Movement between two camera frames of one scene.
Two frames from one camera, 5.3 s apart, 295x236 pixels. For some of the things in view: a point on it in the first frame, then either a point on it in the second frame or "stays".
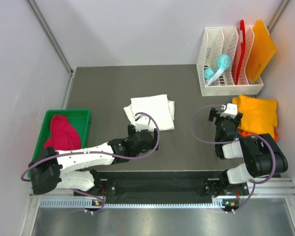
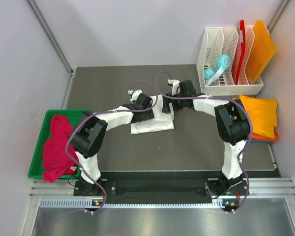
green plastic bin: [79, 119] stays
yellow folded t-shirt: [259, 114] stays
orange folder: [262, 50] stays
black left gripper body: [153, 145] → [147, 114]
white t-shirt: [161, 110] stays
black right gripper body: [220, 119] → [177, 104]
